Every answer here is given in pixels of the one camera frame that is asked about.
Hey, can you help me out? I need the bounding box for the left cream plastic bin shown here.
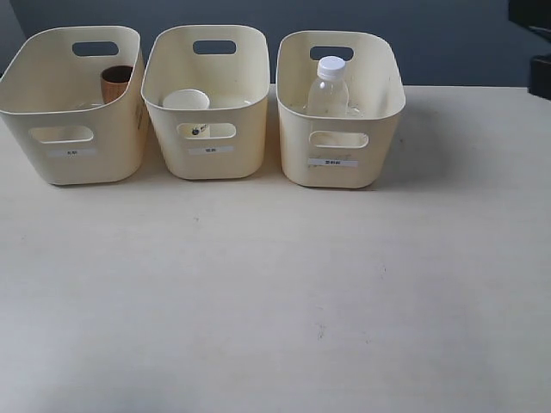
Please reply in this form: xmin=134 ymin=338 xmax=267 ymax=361
xmin=1 ymin=26 xmax=149 ymax=185

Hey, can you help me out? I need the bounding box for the clear plastic bottle white cap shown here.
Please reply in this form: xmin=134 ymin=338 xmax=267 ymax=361
xmin=306 ymin=56 xmax=350 ymax=118

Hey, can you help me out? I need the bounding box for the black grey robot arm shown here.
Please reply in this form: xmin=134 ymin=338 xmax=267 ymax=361
xmin=508 ymin=0 xmax=550 ymax=100

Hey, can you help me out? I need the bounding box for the right cream plastic bin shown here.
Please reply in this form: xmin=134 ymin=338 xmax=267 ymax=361
xmin=275 ymin=30 xmax=406 ymax=188

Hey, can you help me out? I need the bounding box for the cream plastic bin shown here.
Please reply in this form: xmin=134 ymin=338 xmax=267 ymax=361
xmin=1 ymin=26 xmax=149 ymax=185
xmin=275 ymin=30 xmax=406 ymax=188
xmin=141 ymin=25 xmax=270 ymax=180

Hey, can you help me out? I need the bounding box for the brown wooden cup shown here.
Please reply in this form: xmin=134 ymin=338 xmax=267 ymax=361
xmin=101 ymin=65 xmax=133 ymax=104

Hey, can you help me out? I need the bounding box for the middle cream plastic bin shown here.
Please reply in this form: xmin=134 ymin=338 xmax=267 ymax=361
xmin=141 ymin=25 xmax=270 ymax=180

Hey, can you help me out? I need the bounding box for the white paper cup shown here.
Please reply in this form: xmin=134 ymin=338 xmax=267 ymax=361
xmin=162 ymin=88 xmax=212 ymax=139

